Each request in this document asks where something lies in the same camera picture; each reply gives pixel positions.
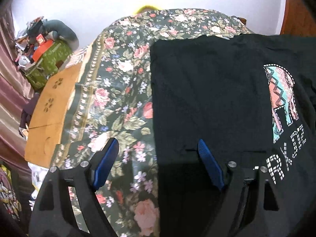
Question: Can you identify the black elephant print t-shirt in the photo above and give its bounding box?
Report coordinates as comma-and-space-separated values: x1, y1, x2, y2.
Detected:
150, 34, 315, 236

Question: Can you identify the dark clothes pile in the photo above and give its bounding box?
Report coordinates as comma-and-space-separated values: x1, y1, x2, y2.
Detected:
19, 93, 40, 129

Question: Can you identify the printed papers stack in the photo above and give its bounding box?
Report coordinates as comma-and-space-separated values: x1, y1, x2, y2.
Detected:
28, 162, 49, 199

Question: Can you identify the wooden lap desk board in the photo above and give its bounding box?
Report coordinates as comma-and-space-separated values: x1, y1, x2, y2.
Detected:
24, 63, 82, 168

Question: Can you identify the striped maroon curtain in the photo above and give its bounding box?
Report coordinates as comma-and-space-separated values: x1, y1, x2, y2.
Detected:
1, 7, 34, 174

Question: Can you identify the floral green bed cover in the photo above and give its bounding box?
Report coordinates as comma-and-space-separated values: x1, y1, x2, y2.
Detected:
50, 9, 250, 236

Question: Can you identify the green storage bag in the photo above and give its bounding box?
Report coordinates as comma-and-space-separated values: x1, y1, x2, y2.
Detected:
24, 40, 72, 90

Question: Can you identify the orange box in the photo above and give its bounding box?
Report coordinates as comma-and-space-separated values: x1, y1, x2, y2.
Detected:
32, 40, 54, 62

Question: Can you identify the grey plush toy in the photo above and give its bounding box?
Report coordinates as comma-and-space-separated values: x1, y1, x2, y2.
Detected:
42, 20, 79, 51

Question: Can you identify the brown wooden door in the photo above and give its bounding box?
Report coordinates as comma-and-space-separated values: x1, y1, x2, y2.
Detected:
280, 0, 315, 37

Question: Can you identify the yellow headboard cushion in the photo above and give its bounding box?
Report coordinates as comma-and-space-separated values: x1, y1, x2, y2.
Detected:
134, 5, 159, 15

